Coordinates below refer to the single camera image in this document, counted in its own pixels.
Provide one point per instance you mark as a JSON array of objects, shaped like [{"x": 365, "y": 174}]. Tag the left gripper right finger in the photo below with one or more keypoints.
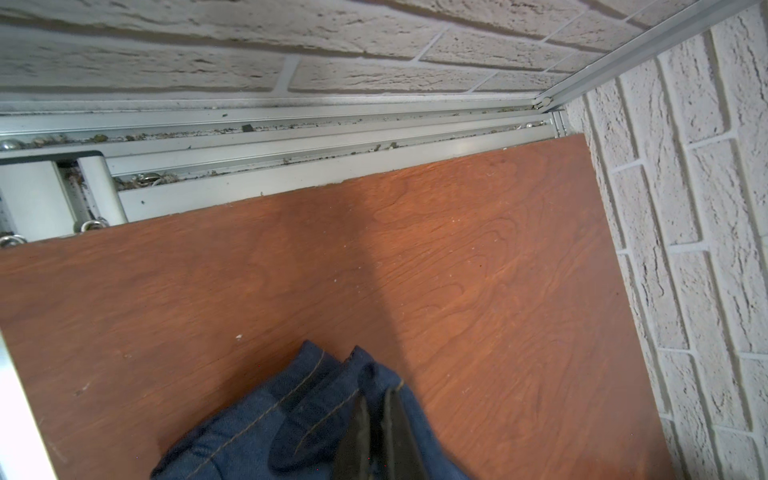
[{"x": 402, "y": 457}]

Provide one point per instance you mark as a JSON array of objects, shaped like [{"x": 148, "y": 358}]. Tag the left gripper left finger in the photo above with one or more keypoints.
[{"x": 352, "y": 460}]

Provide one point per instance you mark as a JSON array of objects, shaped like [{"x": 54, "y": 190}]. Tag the blue denim jeans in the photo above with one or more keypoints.
[{"x": 290, "y": 426}]

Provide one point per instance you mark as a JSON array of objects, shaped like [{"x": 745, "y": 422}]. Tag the aluminium mounting rail frame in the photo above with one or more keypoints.
[{"x": 63, "y": 175}]

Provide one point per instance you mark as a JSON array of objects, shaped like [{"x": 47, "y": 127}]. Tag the left corner aluminium post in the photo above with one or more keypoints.
[{"x": 685, "y": 24}]

